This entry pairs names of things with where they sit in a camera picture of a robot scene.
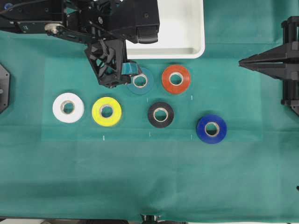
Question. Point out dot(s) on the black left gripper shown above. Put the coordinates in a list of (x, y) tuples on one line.
[(107, 58)]

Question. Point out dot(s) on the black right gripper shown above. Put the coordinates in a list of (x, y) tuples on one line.
[(275, 61)]

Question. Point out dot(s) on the teal tape roll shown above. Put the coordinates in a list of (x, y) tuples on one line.
[(143, 83)]

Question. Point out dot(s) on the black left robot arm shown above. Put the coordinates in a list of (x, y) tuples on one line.
[(77, 21)]

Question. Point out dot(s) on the yellow tape roll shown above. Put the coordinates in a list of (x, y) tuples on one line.
[(106, 111)]

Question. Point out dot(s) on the orange tape roll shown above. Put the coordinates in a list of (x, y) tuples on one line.
[(176, 79)]

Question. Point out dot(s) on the black tape roll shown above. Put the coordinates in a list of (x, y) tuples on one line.
[(160, 114)]

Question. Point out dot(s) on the white plastic case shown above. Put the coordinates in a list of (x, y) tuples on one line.
[(181, 32)]

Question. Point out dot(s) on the white tape roll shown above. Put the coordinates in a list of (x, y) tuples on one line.
[(68, 108)]

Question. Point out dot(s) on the blue tape roll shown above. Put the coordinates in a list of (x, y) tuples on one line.
[(211, 129)]

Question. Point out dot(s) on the green table cloth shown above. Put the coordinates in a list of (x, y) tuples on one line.
[(49, 168)]

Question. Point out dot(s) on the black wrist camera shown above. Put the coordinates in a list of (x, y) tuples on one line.
[(134, 20)]

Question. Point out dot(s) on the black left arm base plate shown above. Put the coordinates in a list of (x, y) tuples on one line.
[(4, 88)]

